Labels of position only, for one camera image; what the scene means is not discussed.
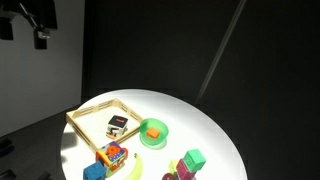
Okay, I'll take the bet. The multicolour plush cube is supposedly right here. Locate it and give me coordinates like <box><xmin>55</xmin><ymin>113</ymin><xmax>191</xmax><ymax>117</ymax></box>
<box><xmin>95</xmin><ymin>140</ymin><xmax>129</xmax><ymax>178</ymax></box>

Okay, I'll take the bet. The green soft cube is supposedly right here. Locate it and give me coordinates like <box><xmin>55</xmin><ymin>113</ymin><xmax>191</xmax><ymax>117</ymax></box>
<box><xmin>182</xmin><ymin>148</ymin><xmax>207</xmax><ymax>174</ymax></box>

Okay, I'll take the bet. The small orange block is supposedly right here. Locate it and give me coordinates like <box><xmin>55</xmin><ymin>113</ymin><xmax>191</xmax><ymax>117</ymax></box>
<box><xmin>145</xmin><ymin>127</ymin><xmax>161</xmax><ymax>140</ymax></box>

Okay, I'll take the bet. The yellow-green star toy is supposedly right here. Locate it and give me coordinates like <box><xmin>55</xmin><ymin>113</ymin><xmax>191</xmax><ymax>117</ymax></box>
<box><xmin>168</xmin><ymin>159</ymin><xmax>181</xmax><ymax>175</ymax></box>

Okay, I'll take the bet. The green plastic bowl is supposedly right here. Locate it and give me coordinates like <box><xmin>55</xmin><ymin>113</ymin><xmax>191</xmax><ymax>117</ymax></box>
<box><xmin>139</xmin><ymin>117</ymin><xmax>170</xmax><ymax>150</ymax></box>

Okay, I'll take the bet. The shallow wooden crate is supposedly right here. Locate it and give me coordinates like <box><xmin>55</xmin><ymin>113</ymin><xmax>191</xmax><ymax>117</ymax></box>
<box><xmin>65</xmin><ymin>97</ymin><xmax>144</xmax><ymax>154</ymax></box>

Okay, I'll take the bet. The yellow toy banana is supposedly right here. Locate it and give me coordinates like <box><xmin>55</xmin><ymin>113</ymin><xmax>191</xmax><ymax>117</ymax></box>
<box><xmin>124</xmin><ymin>152</ymin><xmax>144</xmax><ymax>180</ymax></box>

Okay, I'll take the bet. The pink soft cube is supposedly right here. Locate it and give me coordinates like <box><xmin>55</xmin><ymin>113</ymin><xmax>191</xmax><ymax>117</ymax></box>
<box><xmin>175</xmin><ymin>158</ymin><xmax>198</xmax><ymax>180</ymax></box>

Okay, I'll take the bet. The blue soft cube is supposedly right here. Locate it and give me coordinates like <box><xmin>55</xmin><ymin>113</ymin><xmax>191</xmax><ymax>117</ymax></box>
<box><xmin>82</xmin><ymin>161</ymin><xmax>107</xmax><ymax>180</ymax></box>

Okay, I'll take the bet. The black checkered plush cube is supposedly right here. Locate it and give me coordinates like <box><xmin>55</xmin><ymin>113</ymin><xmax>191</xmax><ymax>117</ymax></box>
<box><xmin>105</xmin><ymin>114</ymin><xmax>130</xmax><ymax>140</ymax></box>

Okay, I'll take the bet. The dark red round toy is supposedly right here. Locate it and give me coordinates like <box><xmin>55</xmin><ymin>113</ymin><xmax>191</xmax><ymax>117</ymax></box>
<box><xmin>161</xmin><ymin>172</ymin><xmax>178</xmax><ymax>180</ymax></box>

